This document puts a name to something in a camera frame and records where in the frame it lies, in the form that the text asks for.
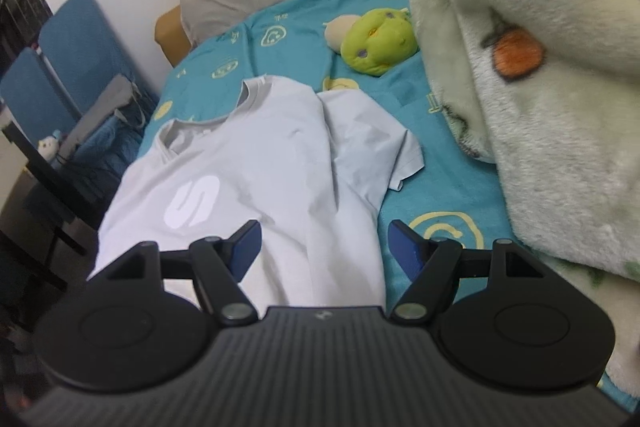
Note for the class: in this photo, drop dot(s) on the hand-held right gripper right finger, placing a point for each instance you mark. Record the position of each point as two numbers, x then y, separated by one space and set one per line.
401 244

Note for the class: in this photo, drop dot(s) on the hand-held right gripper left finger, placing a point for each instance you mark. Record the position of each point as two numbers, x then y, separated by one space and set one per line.
248 244

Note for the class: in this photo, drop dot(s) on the white t-shirt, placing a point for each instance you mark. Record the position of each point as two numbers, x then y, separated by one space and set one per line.
280 167

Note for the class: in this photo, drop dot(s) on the teal printed bed sheet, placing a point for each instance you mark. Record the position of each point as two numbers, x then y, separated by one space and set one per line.
450 187

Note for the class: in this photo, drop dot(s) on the grey cloth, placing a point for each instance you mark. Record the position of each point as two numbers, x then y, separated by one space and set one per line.
102 107

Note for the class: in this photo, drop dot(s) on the black table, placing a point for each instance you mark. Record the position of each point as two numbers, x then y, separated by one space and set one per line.
55 187

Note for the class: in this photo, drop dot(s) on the pale green fleece blanket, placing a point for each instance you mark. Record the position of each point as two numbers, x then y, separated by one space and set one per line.
560 117

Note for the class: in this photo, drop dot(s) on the green plush toy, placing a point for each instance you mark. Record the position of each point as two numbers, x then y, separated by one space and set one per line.
380 39

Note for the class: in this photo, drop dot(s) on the small white plush toy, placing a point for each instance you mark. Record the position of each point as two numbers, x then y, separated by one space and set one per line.
50 147

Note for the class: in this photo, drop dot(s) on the brown bed headboard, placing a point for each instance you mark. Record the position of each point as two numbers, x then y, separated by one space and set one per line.
170 37

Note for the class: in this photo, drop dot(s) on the beige plush toy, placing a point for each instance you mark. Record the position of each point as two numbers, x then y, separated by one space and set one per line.
337 32

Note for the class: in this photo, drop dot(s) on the large blue folding chair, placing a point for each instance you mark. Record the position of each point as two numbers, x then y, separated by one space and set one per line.
82 42

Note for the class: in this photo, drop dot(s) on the small blue folding chair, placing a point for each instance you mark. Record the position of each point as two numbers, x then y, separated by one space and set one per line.
30 92

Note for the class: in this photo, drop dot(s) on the dark window grille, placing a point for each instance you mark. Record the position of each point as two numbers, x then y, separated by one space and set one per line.
17 7

